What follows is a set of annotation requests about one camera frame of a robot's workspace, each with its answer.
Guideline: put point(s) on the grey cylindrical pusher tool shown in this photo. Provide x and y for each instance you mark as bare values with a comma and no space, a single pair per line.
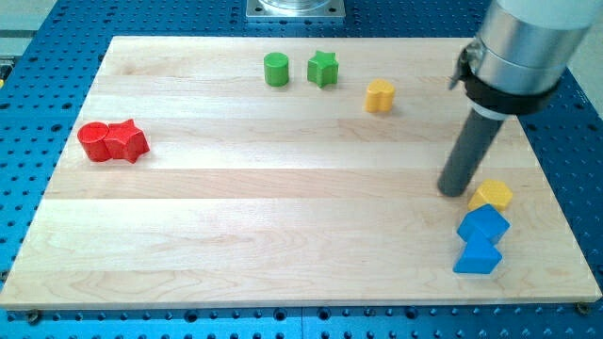
478,133

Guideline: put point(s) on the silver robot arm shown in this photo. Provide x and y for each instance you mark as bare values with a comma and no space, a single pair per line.
512,67

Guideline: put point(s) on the yellow hexagon block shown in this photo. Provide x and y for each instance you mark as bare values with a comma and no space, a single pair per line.
493,192

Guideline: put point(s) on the blue cube block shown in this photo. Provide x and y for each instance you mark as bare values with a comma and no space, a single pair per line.
485,220

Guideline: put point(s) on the yellow heart block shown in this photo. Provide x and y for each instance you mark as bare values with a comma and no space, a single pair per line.
380,96

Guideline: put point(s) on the blue triangle block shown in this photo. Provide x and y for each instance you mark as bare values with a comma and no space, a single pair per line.
479,256

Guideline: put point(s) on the green star block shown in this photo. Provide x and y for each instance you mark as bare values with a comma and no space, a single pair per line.
322,69

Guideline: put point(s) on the green cylinder block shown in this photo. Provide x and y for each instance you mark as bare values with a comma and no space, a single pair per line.
276,69

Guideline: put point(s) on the wooden board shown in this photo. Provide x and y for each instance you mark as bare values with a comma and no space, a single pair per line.
253,195

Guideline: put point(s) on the red star block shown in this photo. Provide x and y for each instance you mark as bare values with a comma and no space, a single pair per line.
125,141

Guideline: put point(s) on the red cylinder block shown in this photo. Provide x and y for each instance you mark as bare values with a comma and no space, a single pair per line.
91,137

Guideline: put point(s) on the black cable clamp band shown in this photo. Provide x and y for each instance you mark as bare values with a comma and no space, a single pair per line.
496,100

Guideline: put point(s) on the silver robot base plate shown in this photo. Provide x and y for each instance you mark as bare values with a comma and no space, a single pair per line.
295,9

